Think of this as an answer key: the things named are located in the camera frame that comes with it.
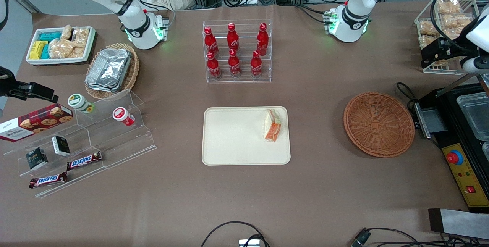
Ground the triangular sandwich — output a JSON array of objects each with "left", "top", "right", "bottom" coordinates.
[{"left": 263, "top": 109, "right": 282, "bottom": 143}]

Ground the round brown wicker basket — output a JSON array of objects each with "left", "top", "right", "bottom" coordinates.
[{"left": 343, "top": 92, "right": 416, "bottom": 159}]

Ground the oval light wicker basket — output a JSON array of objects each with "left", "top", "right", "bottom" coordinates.
[{"left": 84, "top": 43, "right": 140, "bottom": 100}]

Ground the beige rectangular tray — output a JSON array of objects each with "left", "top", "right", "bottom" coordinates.
[{"left": 201, "top": 106, "right": 291, "bottom": 166}]

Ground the red tartan cookie box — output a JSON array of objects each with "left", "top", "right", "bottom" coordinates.
[{"left": 0, "top": 103, "right": 74, "bottom": 143}]

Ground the white rectangular snack bin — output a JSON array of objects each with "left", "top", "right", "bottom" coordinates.
[{"left": 25, "top": 26, "right": 97, "bottom": 66}]

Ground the yellow snack packet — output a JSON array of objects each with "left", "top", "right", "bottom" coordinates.
[{"left": 29, "top": 41, "right": 48, "bottom": 60}]

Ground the green lidded yogurt cup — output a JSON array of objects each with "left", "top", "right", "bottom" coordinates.
[{"left": 68, "top": 93, "right": 95, "bottom": 114}]

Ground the large shiny food container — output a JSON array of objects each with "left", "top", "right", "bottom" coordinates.
[{"left": 457, "top": 92, "right": 489, "bottom": 141}]

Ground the small black carton box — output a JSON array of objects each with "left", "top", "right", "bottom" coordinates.
[
  {"left": 26, "top": 147, "right": 49, "bottom": 170},
  {"left": 52, "top": 136, "right": 71, "bottom": 157}
]

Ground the aluminium foil container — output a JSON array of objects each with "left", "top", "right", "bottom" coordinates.
[{"left": 85, "top": 48, "right": 133, "bottom": 89}]

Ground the brown snickers bar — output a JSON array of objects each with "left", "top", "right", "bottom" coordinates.
[
  {"left": 29, "top": 171, "right": 68, "bottom": 189},
  {"left": 66, "top": 151, "right": 103, "bottom": 171}
]

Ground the red lidded yogurt cup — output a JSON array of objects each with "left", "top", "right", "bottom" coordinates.
[{"left": 112, "top": 107, "right": 135, "bottom": 127}]

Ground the clear acrylic stepped stand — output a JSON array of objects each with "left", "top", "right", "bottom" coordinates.
[{"left": 3, "top": 89, "right": 158, "bottom": 199}]

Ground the black sealing machine yellow panel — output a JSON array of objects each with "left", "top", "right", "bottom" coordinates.
[{"left": 414, "top": 61, "right": 489, "bottom": 214}]

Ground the grey flat board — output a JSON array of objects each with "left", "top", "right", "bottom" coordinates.
[{"left": 428, "top": 208, "right": 489, "bottom": 240}]

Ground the red cola bottle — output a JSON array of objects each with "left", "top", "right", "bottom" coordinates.
[
  {"left": 228, "top": 49, "right": 242, "bottom": 78},
  {"left": 206, "top": 51, "right": 222, "bottom": 79},
  {"left": 250, "top": 50, "right": 263, "bottom": 79},
  {"left": 227, "top": 23, "right": 240, "bottom": 53},
  {"left": 256, "top": 23, "right": 269, "bottom": 56},
  {"left": 204, "top": 26, "right": 219, "bottom": 57}
]

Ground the clear acrylic bottle rack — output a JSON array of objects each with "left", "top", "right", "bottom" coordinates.
[{"left": 202, "top": 19, "right": 273, "bottom": 84}]

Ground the white wire rack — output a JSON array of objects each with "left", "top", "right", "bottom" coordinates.
[{"left": 414, "top": 0, "right": 489, "bottom": 75}]

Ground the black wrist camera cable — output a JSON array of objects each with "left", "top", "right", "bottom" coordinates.
[{"left": 431, "top": 0, "right": 483, "bottom": 55}]

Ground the black machine power cable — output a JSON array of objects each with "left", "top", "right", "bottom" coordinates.
[{"left": 396, "top": 82, "right": 421, "bottom": 115}]

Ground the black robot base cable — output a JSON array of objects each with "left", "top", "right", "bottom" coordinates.
[{"left": 294, "top": 5, "right": 329, "bottom": 24}]

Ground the black cable with connector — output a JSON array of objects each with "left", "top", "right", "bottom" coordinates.
[{"left": 351, "top": 227, "right": 489, "bottom": 247}]

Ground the black arched cable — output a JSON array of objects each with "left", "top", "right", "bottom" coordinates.
[{"left": 200, "top": 221, "right": 270, "bottom": 247}]

